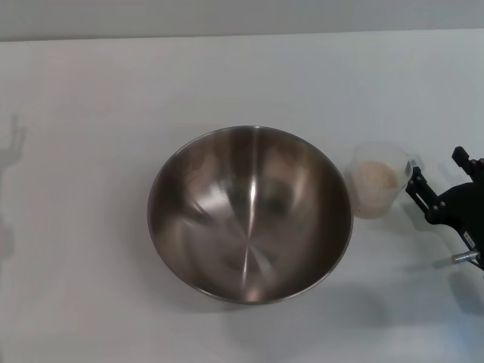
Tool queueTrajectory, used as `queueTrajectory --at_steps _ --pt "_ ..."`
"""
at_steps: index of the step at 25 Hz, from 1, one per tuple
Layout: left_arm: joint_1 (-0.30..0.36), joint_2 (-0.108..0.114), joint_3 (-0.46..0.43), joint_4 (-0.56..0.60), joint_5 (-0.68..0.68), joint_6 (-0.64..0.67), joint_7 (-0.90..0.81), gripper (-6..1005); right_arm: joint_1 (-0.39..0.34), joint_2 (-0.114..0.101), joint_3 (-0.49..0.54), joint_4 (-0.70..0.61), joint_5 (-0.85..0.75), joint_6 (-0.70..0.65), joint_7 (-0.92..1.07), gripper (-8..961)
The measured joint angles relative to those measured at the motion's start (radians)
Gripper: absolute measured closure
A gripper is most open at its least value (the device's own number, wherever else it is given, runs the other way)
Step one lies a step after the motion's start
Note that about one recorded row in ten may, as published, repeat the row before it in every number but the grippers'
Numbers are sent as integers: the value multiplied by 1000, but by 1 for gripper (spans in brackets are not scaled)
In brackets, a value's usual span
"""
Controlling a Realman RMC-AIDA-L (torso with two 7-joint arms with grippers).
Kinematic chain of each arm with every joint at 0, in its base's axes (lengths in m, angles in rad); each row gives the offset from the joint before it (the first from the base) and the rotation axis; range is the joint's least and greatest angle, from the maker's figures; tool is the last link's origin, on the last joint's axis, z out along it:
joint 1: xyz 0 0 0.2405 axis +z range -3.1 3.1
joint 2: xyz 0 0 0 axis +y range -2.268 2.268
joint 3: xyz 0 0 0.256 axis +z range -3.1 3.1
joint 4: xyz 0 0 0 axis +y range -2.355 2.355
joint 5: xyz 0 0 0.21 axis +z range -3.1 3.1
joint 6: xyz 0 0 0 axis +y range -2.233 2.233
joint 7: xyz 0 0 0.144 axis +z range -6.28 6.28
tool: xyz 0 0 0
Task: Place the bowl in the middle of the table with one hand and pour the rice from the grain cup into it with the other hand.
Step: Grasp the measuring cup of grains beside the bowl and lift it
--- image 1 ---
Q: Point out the stainless steel mixing bowl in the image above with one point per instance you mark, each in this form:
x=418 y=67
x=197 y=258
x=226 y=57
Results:
x=249 y=215

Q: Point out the clear plastic measuring cup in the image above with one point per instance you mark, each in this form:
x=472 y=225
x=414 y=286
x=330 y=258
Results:
x=363 y=200

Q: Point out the white rice grains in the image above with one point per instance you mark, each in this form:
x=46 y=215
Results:
x=378 y=175

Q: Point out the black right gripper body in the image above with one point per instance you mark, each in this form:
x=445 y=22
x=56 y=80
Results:
x=461 y=211

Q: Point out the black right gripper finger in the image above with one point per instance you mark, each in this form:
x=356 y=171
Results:
x=470 y=168
x=425 y=196

